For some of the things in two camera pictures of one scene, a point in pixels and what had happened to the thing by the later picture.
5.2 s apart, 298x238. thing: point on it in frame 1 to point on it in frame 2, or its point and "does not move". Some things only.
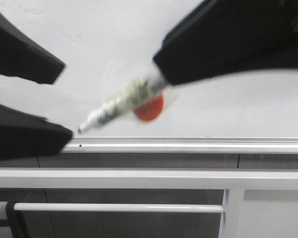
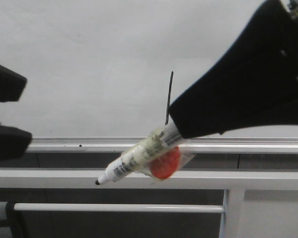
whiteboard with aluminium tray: (105, 44) does not move
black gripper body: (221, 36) to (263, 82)
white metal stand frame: (233, 182) does not move
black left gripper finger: (13, 53) to (6, 85)
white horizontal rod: (83, 207) does not move
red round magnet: (151, 110) to (163, 167)
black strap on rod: (19, 226) does not move
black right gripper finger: (15, 134) to (7, 143)
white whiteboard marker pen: (129, 96) to (141, 153)
